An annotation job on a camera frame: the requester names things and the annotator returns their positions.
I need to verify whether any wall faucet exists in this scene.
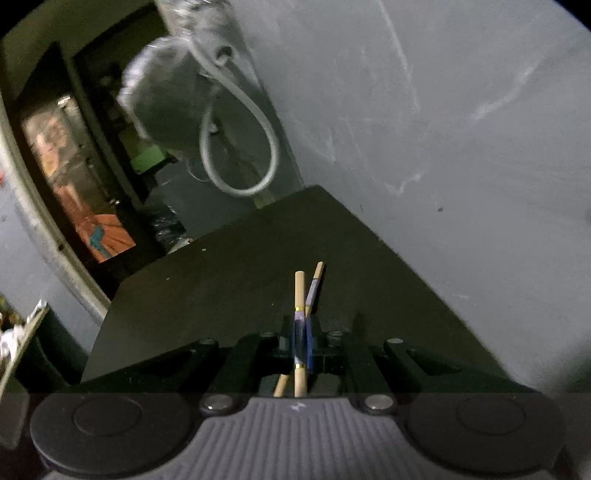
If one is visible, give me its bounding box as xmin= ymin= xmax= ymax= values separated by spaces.
xmin=155 ymin=0 xmax=235 ymax=50

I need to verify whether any door frame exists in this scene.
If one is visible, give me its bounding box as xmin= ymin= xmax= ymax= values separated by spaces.
xmin=1 ymin=99 xmax=111 ymax=325

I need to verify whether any kitchen counter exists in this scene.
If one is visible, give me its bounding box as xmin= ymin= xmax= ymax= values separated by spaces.
xmin=1 ymin=299 xmax=49 ymax=398

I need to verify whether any grey plastic bag hanging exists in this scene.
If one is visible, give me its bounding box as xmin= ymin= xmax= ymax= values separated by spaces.
xmin=117 ymin=36 xmax=213 ymax=160

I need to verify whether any white flexible hose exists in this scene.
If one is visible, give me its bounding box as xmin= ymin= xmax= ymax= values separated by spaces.
xmin=186 ymin=32 xmax=282 ymax=198

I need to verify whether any wooden chopstick purple band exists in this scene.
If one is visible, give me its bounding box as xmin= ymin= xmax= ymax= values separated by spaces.
xmin=293 ymin=271 xmax=308 ymax=398

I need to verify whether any green box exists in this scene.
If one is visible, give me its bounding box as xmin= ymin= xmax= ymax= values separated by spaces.
xmin=131 ymin=145 xmax=166 ymax=174

